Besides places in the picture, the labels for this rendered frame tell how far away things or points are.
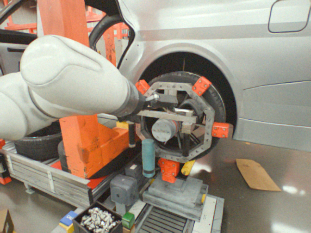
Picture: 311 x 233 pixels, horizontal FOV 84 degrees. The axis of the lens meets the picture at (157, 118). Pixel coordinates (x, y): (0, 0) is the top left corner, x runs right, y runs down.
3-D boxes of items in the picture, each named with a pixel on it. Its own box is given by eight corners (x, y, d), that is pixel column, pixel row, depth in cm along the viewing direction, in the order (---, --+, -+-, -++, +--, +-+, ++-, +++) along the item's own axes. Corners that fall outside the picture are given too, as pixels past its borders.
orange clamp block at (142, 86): (152, 88, 122) (144, 79, 123) (146, 90, 115) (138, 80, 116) (146, 95, 126) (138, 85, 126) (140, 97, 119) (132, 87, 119)
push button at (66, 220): (81, 218, 92) (80, 215, 91) (69, 229, 86) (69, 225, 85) (71, 213, 95) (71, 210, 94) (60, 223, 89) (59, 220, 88)
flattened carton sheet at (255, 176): (257, 162, 226) (258, 159, 225) (281, 192, 174) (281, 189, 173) (233, 160, 230) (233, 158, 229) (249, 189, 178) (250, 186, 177)
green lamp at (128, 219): (135, 221, 71) (134, 213, 70) (130, 229, 68) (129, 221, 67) (127, 217, 73) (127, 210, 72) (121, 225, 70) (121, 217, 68)
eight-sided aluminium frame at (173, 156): (209, 164, 119) (218, 84, 102) (208, 169, 113) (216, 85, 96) (140, 148, 140) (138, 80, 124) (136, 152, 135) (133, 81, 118)
